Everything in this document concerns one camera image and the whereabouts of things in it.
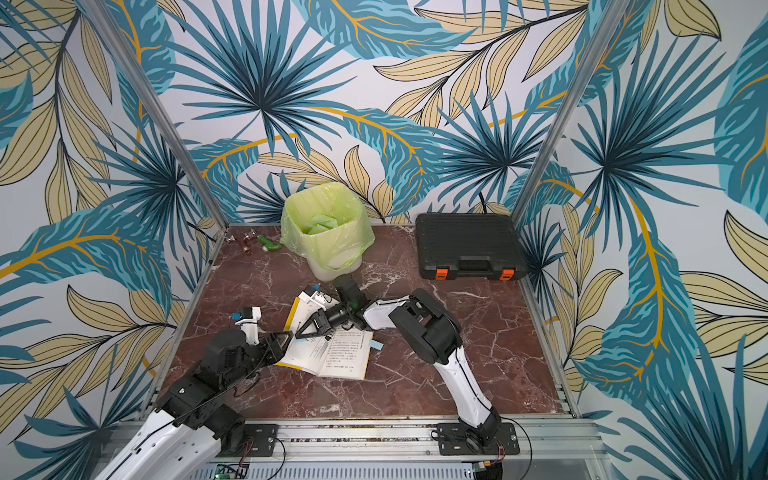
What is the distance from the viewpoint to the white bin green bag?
87 centimetres

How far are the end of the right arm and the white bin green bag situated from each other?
0.53 feet

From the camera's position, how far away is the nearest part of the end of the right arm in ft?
2.60
